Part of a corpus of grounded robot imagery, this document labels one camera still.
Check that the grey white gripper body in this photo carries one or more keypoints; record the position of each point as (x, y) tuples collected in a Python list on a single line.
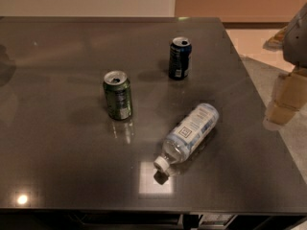
[(296, 40)]

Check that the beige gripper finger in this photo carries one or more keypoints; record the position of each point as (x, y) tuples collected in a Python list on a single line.
[(289, 95)]

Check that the green soda can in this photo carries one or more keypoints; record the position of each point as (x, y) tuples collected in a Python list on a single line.
[(116, 86)]

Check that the dark blue soda can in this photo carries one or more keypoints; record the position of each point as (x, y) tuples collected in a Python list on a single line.
[(180, 58)]

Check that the clear plastic water bottle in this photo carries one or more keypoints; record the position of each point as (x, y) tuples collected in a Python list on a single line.
[(181, 142)]

